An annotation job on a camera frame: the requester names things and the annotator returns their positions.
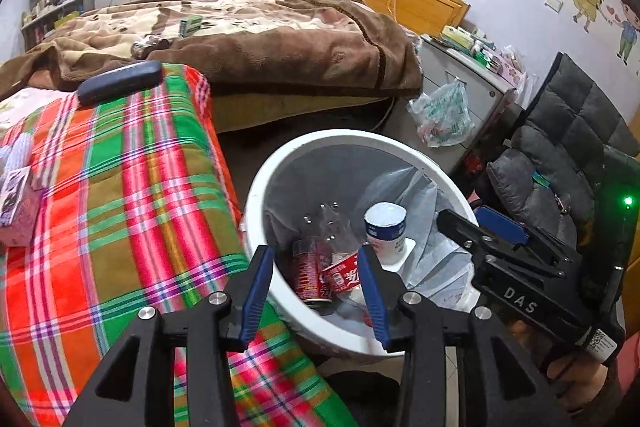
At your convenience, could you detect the grey cushioned chair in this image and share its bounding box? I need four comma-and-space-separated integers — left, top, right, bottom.
487, 53, 640, 258

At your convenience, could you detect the dark cloth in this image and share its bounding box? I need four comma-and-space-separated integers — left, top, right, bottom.
322, 369, 403, 427

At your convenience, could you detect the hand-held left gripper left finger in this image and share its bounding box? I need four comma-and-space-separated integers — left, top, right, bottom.
62, 246, 274, 427

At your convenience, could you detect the printed plastic bag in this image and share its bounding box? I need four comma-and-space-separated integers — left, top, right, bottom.
407, 77, 476, 148

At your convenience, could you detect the bed with brown blanket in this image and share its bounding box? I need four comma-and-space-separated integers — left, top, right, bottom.
0, 0, 426, 100

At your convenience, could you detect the white round trash bin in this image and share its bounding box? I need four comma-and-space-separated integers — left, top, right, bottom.
240, 129, 483, 360

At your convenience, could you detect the dark blue glasses case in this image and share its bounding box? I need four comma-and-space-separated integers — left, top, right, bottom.
77, 61, 163, 105

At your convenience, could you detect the white and blue paper cup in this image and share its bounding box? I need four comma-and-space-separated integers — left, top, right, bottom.
364, 202, 407, 265

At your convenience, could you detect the person's right forearm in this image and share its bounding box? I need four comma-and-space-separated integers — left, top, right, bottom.
614, 322, 640, 408

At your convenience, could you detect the plaid covered table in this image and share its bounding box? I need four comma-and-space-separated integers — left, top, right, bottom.
0, 63, 351, 427

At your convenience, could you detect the clear plastic bottle red label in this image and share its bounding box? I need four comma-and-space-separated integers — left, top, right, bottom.
300, 202, 373, 308

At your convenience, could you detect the person's right hand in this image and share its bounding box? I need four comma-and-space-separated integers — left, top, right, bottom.
547, 349, 621, 413

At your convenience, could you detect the floral white sheet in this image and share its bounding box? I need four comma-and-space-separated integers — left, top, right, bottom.
0, 87, 66, 128

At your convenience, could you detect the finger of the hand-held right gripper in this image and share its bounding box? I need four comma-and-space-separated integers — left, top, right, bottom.
437, 208, 518, 265
474, 205, 581, 260

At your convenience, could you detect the red drink can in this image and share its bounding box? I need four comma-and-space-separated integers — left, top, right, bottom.
291, 238, 333, 308

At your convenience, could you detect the clear bin liner bag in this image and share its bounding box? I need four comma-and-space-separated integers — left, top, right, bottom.
262, 142, 473, 338

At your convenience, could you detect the white wall shelf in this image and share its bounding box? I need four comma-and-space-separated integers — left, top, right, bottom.
20, 0, 98, 48

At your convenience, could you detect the small dark object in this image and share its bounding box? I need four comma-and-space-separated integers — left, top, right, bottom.
131, 36, 171, 58

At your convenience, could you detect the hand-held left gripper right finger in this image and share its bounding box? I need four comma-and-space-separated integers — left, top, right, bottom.
356, 246, 573, 427

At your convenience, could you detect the wooden bed headboard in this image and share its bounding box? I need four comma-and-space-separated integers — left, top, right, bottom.
320, 0, 471, 40

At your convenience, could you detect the stack of small boxes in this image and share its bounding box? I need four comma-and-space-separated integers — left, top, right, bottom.
440, 26, 506, 68

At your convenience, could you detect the white bedside cabinet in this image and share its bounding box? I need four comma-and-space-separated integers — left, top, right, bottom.
420, 34, 518, 172

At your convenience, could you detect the pink patterned packet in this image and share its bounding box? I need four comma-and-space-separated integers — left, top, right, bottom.
500, 47, 538, 92

